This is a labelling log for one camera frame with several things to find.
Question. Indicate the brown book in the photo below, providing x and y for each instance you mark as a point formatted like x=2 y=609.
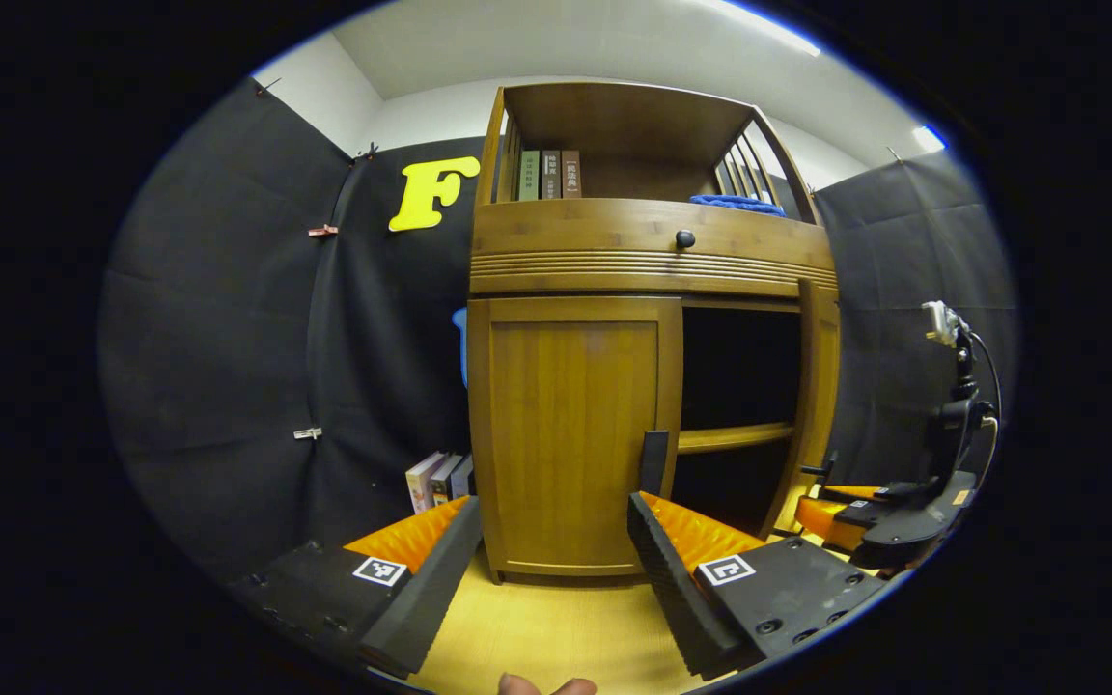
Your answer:
x=571 y=174

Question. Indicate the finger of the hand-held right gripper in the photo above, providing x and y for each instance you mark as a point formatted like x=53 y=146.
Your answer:
x=831 y=521
x=879 y=493

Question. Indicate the wooden cabinet door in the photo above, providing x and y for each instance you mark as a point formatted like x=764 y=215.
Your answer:
x=570 y=434
x=819 y=386

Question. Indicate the white book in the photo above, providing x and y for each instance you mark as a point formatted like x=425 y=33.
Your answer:
x=421 y=486

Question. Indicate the wooden double-door shoe cabinet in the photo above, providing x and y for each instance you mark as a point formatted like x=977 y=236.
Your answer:
x=633 y=121

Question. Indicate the dark grey book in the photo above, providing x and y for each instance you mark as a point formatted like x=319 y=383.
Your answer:
x=443 y=480

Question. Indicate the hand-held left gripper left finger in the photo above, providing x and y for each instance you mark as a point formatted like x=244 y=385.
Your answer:
x=421 y=598

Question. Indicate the black backdrop cloth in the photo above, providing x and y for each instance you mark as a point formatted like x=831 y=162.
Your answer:
x=218 y=367

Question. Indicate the black round drawer knob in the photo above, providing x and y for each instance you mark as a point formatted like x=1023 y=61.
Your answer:
x=684 y=238

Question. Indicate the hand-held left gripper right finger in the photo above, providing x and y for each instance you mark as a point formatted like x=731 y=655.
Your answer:
x=677 y=589

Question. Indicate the small ceiling light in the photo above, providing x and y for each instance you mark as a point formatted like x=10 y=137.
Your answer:
x=930 y=138

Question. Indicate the blue cloth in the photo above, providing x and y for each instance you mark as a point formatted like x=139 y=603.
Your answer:
x=735 y=204

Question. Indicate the wooden inner shelf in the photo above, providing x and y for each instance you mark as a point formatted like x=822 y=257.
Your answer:
x=735 y=439

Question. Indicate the wooden ribbed drawer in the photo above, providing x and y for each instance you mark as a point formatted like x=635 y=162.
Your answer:
x=575 y=241

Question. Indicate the blue-grey book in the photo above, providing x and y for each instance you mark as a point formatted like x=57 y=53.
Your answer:
x=463 y=478

